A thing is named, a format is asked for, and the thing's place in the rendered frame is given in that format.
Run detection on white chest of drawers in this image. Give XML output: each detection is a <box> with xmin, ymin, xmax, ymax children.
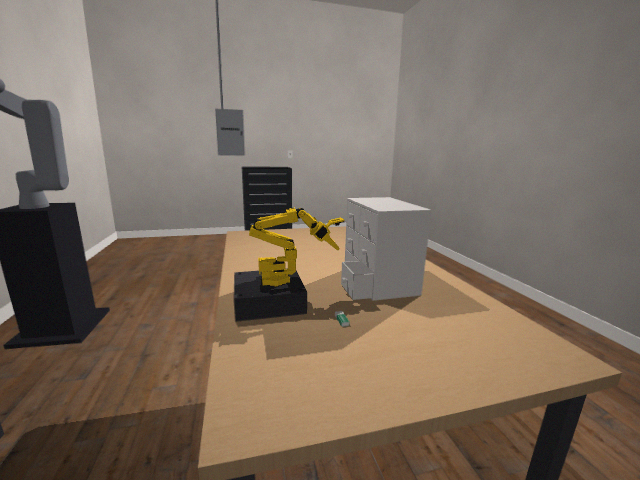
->
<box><xmin>345</xmin><ymin>197</ymin><xmax>431</xmax><ymax>301</ymax></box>

